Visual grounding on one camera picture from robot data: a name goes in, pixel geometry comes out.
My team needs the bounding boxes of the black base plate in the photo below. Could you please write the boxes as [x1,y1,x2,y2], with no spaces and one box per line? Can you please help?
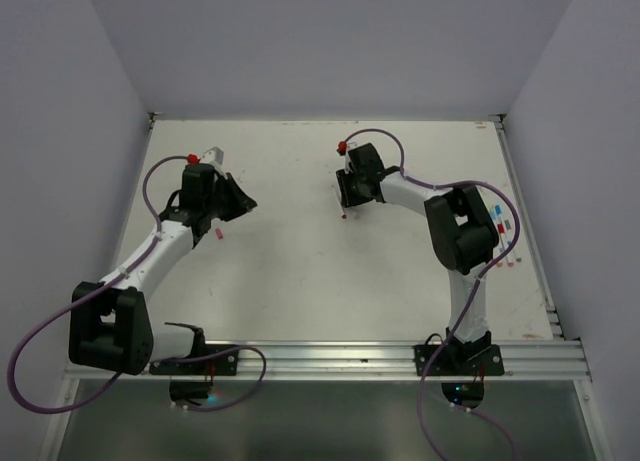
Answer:
[413,344,506,377]
[149,344,239,377]

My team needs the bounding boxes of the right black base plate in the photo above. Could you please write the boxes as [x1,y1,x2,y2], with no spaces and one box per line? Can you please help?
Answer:
[413,344,506,377]

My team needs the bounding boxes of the white pen blue cap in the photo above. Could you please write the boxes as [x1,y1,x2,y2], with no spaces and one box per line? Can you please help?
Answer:
[491,204,515,268]

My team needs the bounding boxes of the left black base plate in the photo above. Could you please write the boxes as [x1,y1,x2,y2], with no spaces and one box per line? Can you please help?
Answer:
[149,344,239,377]

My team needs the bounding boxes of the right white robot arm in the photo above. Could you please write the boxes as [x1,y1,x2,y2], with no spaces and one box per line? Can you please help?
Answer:
[336,141,499,374]

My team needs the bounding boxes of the aluminium front rail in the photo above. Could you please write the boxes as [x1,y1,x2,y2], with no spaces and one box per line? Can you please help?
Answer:
[62,338,594,382]

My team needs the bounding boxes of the white pen red cap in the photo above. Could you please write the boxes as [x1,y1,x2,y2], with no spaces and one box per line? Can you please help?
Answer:
[496,223,507,266]

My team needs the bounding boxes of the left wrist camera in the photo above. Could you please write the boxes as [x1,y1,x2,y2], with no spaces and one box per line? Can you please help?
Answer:
[200,146,224,170]

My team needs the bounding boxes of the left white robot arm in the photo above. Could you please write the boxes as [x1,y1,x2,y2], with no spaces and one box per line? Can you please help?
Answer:
[68,163,257,375]

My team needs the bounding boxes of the white pen red tip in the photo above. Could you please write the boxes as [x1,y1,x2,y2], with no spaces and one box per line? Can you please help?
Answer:
[332,186,348,220]

